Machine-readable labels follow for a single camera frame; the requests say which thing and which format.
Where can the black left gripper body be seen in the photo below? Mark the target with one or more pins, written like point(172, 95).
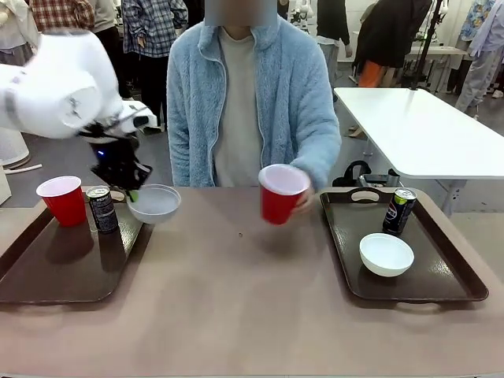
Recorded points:
point(118, 165)

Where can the white bowl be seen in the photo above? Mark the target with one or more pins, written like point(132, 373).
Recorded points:
point(157, 208)
point(386, 252)

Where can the black Pepsi can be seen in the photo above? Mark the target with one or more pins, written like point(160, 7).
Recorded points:
point(103, 216)
point(397, 216)

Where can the red plastic cup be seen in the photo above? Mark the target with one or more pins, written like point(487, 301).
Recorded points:
point(65, 208)
point(277, 204)

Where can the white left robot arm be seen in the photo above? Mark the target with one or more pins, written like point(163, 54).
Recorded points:
point(59, 78)

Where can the person's left forearm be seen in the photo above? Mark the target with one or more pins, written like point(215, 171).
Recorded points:
point(321, 161)

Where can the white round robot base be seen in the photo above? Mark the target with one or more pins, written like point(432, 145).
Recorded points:
point(12, 147)

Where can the person's left hand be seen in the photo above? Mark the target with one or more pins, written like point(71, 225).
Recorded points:
point(306, 201)

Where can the person in blue fleece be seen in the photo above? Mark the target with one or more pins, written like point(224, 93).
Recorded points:
point(189, 118)

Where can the white tube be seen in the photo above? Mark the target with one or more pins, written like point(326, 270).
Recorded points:
point(23, 167)

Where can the dark brown plastic tray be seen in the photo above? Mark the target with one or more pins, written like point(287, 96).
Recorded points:
point(59, 267)
point(433, 275)

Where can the beige shirt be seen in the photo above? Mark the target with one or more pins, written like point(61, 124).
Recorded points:
point(236, 118)

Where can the bystander in blue plaid shirt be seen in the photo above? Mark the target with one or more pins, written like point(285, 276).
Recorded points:
point(153, 35)

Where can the bystander in red plaid shirt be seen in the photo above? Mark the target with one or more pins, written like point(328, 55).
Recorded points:
point(59, 13)

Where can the bystander in beige clothes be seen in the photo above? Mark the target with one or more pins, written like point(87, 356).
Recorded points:
point(15, 27)

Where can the person's blurred head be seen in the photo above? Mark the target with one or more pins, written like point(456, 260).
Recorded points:
point(240, 12)

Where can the black bag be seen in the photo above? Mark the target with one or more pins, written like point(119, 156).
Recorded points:
point(352, 173)

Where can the grey equipment box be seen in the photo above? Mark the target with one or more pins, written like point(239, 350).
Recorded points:
point(380, 179)

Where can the bystander in black top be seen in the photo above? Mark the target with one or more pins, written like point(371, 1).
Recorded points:
point(332, 23)

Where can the white folding table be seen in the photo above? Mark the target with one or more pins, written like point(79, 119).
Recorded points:
point(425, 130)

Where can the bystander in orange trousers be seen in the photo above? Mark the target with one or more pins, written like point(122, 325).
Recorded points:
point(390, 35)

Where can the black tripod stand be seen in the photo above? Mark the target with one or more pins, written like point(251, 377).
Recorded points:
point(427, 47)

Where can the bystander in light blue shirt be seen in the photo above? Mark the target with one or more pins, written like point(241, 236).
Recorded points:
point(484, 47)

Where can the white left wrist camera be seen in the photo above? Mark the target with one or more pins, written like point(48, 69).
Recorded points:
point(136, 114)

